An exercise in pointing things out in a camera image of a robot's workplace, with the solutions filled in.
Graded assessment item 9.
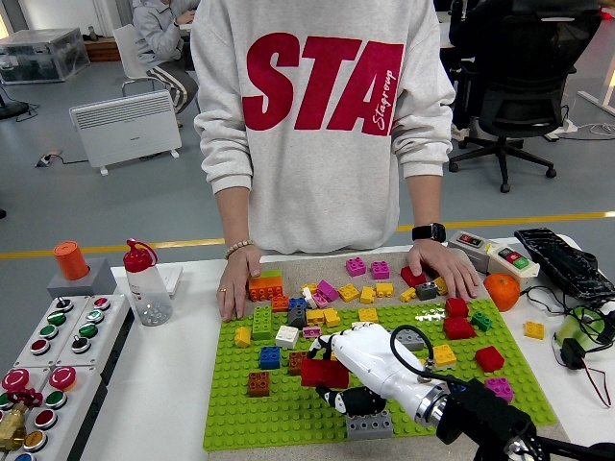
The white power strip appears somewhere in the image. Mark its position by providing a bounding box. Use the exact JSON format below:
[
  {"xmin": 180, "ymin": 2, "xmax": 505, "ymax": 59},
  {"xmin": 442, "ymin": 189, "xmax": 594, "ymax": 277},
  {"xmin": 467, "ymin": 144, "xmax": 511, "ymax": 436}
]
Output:
[{"xmin": 546, "ymin": 119, "xmax": 580, "ymax": 142}]

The beige red-green switch box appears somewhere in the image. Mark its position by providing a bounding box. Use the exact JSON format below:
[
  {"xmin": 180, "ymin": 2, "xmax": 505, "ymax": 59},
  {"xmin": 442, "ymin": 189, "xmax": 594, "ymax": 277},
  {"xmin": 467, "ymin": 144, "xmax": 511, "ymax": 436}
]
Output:
[{"xmin": 484, "ymin": 243, "xmax": 542, "ymax": 280}]

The black round floor base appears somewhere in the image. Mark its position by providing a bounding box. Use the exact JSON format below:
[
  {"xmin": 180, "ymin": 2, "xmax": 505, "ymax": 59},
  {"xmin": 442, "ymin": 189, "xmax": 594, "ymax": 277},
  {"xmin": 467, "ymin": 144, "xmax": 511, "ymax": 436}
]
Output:
[{"xmin": 0, "ymin": 88, "xmax": 30, "ymax": 121}]

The grey-brown table mat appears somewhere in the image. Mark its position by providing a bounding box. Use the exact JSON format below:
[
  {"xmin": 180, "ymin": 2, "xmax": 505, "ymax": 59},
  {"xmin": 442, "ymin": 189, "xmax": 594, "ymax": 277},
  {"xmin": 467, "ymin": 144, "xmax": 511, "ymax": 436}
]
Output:
[{"xmin": 225, "ymin": 248, "xmax": 582, "ymax": 461}]

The white panel heater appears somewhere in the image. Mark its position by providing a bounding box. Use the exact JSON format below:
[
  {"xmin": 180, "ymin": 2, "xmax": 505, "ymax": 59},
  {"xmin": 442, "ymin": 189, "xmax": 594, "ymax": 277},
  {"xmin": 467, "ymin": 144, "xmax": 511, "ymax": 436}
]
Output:
[{"xmin": 69, "ymin": 89, "xmax": 184, "ymax": 177}]

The orange cylinder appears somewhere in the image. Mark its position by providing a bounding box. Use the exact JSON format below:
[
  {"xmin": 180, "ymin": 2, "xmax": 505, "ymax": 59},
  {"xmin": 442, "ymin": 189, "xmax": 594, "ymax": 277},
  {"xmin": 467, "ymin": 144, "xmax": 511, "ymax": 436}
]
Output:
[{"xmin": 53, "ymin": 240, "xmax": 91, "ymax": 281}]

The grey eight-stud brick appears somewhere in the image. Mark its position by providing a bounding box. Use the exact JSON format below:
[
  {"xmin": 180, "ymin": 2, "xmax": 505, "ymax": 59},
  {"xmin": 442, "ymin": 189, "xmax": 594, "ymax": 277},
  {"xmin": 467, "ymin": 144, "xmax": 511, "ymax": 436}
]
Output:
[
  {"xmin": 398, "ymin": 328, "xmax": 427, "ymax": 352},
  {"xmin": 345, "ymin": 409, "xmax": 394, "ymax": 442}
]

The black cord with plug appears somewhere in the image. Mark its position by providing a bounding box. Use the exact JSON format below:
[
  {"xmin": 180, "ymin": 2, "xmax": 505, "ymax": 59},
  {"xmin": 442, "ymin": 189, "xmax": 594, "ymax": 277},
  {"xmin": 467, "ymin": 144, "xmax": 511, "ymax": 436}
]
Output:
[{"xmin": 521, "ymin": 283, "xmax": 615, "ymax": 347}]

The green studded baseplate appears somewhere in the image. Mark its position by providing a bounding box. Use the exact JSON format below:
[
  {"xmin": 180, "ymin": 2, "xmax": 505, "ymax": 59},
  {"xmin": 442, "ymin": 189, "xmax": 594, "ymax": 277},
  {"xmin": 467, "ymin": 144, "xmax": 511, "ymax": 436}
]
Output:
[{"xmin": 202, "ymin": 298, "xmax": 557, "ymax": 451}]

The person's left hand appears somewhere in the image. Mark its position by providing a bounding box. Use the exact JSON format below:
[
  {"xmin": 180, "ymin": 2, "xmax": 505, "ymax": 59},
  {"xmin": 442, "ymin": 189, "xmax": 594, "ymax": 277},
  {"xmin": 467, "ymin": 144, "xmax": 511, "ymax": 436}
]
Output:
[{"xmin": 406, "ymin": 238, "xmax": 481, "ymax": 301}]

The brass valve with red handle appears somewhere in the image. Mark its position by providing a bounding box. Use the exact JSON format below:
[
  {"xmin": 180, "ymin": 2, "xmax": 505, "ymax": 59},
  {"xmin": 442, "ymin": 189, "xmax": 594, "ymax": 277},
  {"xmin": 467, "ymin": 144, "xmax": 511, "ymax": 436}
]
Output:
[{"xmin": 0, "ymin": 387, "xmax": 44, "ymax": 452}]

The white four-stud brick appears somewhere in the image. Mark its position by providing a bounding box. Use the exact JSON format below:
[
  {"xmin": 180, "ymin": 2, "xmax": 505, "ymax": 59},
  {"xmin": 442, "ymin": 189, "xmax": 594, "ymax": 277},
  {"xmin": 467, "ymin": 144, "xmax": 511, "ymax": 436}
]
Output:
[{"xmin": 275, "ymin": 325, "xmax": 301, "ymax": 350}]

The translucent green tape roll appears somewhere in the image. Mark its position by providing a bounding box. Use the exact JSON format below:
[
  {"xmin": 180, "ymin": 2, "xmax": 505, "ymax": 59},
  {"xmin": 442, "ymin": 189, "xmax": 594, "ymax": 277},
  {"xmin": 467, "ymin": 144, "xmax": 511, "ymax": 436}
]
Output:
[{"xmin": 554, "ymin": 306, "xmax": 609, "ymax": 354}]

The red brick with white marks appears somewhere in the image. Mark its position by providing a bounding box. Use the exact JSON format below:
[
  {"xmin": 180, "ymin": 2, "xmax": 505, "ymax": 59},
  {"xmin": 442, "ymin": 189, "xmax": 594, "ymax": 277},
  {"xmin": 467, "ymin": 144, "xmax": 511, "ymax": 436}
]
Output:
[{"xmin": 401, "ymin": 265, "xmax": 428, "ymax": 288}]

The grey four-button control box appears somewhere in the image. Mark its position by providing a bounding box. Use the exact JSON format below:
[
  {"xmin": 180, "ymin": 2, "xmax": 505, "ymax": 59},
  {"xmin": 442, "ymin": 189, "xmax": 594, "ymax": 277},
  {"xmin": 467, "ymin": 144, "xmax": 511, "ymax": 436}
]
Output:
[
  {"xmin": 12, "ymin": 293, "xmax": 91, "ymax": 371},
  {"xmin": 56, "ymin": 292, "xmax": 134, "ymax": 385}
]

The grey metal case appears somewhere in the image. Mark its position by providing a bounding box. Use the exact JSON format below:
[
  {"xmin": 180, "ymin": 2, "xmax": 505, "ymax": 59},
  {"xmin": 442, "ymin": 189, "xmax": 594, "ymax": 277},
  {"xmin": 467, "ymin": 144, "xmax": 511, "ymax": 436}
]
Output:
[{"xmin": 0, "ymin": 27, "xmax": 92, "ymax": 85}]

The grey emergency stop box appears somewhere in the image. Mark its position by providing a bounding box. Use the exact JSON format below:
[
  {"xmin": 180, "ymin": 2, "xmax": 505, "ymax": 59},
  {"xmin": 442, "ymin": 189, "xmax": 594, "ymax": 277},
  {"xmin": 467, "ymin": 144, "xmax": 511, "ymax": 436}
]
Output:
[
  {"xmin": 0, "ymin": 367, "xmax": 52, "ymax": 461},
  {"xmin": 12, "ymin": 365, "xmax": 110, "ymax": 461}
]

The white chair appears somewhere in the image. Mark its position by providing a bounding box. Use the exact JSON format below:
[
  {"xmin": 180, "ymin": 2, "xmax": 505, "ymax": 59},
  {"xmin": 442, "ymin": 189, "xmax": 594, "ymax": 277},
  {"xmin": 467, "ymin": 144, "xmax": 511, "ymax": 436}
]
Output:
[{"xmin": 112, "ymin": 23, "xmax": 160, "ymax": 97}]

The brown wooden pallet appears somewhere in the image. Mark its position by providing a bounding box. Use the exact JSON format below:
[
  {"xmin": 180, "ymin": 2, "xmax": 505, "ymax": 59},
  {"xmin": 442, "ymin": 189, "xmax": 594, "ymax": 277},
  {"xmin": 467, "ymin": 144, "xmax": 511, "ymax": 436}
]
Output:
[{"xmin": 85, "ymin": 37, "xmax": 121, "ymax": 62}]

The orange fruit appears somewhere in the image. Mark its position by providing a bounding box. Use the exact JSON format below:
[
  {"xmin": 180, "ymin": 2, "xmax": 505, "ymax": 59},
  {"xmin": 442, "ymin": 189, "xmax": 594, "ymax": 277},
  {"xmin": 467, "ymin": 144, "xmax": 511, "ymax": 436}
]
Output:
[{"xmin": 483, "ymin": 272, "xmax": 523, "ymax": 312}]

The clear bottle with red cap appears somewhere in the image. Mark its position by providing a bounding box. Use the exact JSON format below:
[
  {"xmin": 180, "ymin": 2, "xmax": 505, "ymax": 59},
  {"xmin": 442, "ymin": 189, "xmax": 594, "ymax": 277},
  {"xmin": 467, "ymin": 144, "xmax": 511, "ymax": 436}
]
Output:
[{"xmin": 123, "ymin": 238, "xmax": 174, "ymax": 328}]

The person's right hand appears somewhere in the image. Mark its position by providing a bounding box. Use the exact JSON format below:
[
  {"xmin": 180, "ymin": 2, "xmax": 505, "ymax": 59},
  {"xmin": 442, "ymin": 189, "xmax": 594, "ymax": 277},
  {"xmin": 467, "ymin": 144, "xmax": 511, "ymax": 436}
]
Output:
[{"xmin": 215, "ymin": 246, "xmax": 264, "ymax": 323}]

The black wristwatch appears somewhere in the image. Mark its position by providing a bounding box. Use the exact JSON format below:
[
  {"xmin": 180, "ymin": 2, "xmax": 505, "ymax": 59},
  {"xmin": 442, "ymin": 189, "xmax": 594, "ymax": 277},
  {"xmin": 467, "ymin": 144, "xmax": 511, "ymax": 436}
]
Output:
[{"xmin": 411, "ymin": 222, "xmax": 447, "ymax": 243}]

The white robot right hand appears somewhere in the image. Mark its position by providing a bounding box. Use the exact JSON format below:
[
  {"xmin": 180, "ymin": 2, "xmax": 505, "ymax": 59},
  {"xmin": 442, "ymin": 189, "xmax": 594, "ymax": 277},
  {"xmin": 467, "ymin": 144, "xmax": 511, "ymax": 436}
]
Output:
[{"xmin": 306, "ymin": 323, "xmax": 439, "ymax": 420}]

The beaded bracelet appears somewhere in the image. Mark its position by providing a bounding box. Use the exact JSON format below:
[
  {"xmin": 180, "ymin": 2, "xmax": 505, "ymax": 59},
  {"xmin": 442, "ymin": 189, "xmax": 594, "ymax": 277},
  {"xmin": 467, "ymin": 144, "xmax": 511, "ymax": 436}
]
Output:
[{"xmin": 224, "ymin": 238, "xmax": 256, "ymax": 260}]

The grey red-black switch box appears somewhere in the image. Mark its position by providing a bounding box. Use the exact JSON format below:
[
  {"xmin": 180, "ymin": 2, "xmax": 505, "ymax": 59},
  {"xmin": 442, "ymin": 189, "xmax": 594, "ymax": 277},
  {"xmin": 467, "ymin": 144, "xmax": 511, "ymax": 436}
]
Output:
[{"xmin": 447, "ymin": 229, "xmax": 496, "ymax": 263}]

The white desk leg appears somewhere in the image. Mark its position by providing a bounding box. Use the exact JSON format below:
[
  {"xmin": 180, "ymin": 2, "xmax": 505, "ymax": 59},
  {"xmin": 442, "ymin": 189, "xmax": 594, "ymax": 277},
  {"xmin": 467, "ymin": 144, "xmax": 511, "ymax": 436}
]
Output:
[{"xmin": 578, "ymin": 47, "xmax": 615, "ymax": 119}]

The white wall switch plate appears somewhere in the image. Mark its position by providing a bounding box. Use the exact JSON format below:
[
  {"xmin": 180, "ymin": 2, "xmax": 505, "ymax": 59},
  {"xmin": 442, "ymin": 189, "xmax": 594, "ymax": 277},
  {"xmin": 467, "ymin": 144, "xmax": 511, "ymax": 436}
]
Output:
[{"xmin": 160, "ymin": 266, "xmax": 185, "ymax": 297}]

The grey block holder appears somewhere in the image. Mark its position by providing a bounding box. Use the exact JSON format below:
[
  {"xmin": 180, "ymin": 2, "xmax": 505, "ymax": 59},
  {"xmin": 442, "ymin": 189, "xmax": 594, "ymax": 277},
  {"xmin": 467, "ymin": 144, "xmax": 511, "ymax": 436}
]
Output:
[{"xmin": 46, "ymin": 256, "xmax": 118, "ymax": 300}]

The black plastic tray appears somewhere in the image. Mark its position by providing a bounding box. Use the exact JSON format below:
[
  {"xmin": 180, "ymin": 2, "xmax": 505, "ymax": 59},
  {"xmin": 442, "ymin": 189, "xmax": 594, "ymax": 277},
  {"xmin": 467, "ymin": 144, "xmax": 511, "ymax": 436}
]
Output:
[{"xmin": 513, "ymin": 227, "xmax": 615, "ymax": 302}]

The tall green brick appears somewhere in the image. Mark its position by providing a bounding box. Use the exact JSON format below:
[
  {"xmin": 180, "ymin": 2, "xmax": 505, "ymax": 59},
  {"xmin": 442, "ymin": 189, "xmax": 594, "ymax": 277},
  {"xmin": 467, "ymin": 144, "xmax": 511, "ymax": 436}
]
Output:
[{"xmin": 252, "ymin": 305, "xmax": 274, "ymax": 341}]

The yellow brick on white brick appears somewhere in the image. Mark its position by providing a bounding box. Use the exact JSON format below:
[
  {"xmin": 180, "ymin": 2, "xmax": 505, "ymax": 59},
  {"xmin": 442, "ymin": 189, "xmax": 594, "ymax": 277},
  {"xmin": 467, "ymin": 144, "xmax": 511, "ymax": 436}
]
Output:
[{"xmin": 431, "ymin": 344, "xmax": 457, "ymax": 371}]

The person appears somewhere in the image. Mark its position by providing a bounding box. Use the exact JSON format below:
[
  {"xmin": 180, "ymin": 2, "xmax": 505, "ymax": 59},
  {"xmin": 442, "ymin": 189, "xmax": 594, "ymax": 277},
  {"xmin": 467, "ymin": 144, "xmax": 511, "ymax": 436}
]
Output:
[
  {"xmin": 132, "ymin": 0, "xmax": 199, "ymax": 114},
  {"xmin": 190, "ymin": 0, "xmax": 457, "ymax": 255},
  {"xmin": 439, "ymin": 0, "xmax": 602, "ymax": 141}
]

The black office chair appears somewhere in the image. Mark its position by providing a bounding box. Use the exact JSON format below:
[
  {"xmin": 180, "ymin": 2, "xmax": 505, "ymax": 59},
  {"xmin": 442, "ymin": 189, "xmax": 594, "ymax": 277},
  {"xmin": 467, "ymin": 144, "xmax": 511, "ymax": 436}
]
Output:
[{"xmin": 449, "ymin": 12, "xmax": 603, "ymax": 194}]

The orange eight-stud brick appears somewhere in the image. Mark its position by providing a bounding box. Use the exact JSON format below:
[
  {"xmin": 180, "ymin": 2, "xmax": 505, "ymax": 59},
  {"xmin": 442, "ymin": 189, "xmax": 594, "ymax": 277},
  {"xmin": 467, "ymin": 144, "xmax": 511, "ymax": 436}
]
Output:
[{"xmin": 248, "ymin": 277, "xmax": 284, "ymax": 303}]

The red sloped brick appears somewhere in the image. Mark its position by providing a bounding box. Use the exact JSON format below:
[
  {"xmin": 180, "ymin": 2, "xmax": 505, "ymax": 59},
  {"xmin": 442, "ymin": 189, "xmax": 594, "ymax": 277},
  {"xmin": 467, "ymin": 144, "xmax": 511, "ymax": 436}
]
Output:
[{"xmin": 442, "ymin": 315, "xmax": 478, "ymax": 340}]

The large red brick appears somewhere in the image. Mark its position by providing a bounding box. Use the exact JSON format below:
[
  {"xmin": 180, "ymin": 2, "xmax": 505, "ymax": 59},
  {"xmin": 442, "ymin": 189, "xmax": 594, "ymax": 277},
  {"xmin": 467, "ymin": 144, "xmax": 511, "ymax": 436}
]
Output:
[{"xmin": 301, "ymin": 357, "xmax": 351, "ymax": 390}]

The black adapter with thin wires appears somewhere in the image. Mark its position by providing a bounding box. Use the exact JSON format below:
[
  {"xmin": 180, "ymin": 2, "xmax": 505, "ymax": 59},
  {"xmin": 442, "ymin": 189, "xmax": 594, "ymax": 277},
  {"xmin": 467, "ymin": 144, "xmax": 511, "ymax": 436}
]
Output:
[{"xmin": 552, "ymin": 335, "xmax": 615, "ymax": 409}]

